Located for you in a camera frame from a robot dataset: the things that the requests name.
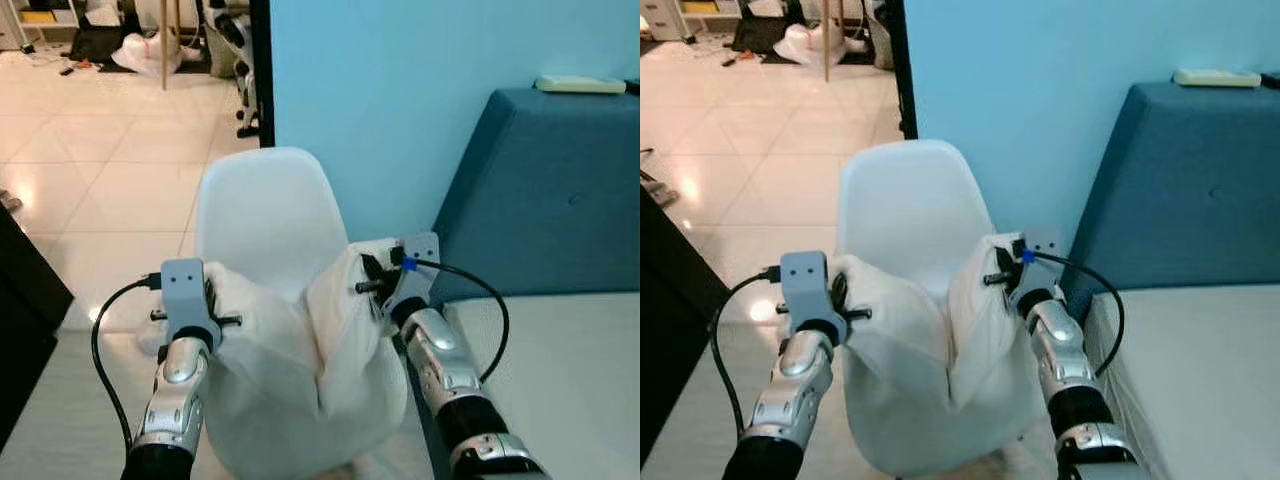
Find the white pillow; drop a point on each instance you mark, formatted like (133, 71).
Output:
(290, 400)
(920, 390)

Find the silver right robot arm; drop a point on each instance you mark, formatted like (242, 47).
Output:
(440, 365)
(1065, 360)

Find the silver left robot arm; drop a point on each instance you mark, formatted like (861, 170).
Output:
(795, 395)
(175, 400)

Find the white plastic shell chair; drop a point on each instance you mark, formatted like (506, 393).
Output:
(900, 200)
(260, 215)

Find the black cabinet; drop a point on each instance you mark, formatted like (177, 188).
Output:
(665, 320)
(25, 310)

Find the teal upholstered headboard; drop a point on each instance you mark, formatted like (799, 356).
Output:
(1200, 190)
(560, 200)

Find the bed with pale sheet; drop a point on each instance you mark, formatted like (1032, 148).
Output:
(570, 390)
(1200, 390)

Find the wooden pole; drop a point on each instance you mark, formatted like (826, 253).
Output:
(164, 50)
(828, 45)

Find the white plastic bag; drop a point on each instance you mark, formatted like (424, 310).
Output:
(810, 45)
(145, 55)

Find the black and white machine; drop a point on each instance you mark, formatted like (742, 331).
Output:
(880, 30)
(232, 30)

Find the black floor mat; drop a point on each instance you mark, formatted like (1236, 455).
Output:
(758, 35)
(95, 45)

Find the white flat device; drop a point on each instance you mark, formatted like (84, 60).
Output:
(1215, 78)
(580, 85)

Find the white shelf unit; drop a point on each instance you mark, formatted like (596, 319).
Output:
(40, 22)
(665, 18)

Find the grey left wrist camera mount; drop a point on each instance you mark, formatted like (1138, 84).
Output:
(803, 278)
(183, 285)

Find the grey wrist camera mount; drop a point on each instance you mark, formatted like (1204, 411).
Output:
(1045, 243)
(803, 278)
(422, 248)
(183, 285)

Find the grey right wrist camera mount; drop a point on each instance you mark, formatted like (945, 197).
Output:
(422, 248)
(1045, 243)

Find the black door frame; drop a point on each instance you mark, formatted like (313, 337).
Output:
(903, 70)
(262, 70)

